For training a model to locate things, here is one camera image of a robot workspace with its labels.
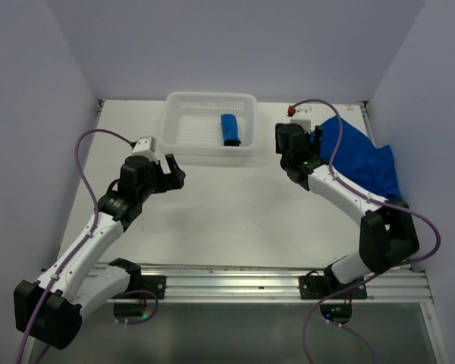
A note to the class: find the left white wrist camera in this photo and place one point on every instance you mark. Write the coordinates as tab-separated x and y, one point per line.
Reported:
145	147

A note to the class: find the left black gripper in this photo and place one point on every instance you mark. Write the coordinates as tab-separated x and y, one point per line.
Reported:
174	180

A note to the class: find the white plastic mesh basket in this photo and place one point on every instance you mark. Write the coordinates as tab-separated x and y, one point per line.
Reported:
190	123

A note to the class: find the blue towel with black trim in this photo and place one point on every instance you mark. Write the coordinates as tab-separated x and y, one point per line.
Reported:
229	130

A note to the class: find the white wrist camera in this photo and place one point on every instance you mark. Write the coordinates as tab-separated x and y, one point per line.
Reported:
145	147
301	115

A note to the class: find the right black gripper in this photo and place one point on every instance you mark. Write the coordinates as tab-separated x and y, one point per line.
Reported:
318	135

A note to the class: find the left black base bracket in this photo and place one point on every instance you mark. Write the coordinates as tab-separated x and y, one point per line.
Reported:
155	284

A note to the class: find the aluminium mounting rail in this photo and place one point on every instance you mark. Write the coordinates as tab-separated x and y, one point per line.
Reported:
224	284

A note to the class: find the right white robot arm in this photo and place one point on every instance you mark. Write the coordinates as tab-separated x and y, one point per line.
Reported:
387	236

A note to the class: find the right black base bracket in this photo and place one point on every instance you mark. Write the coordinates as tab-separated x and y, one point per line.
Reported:
314	286

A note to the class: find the black base bracket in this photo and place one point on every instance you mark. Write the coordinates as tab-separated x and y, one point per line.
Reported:
314	286
155	284

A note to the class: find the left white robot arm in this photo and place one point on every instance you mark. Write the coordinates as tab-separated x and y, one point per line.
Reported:
53	307

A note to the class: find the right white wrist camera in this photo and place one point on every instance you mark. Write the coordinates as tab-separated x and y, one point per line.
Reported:
301	115

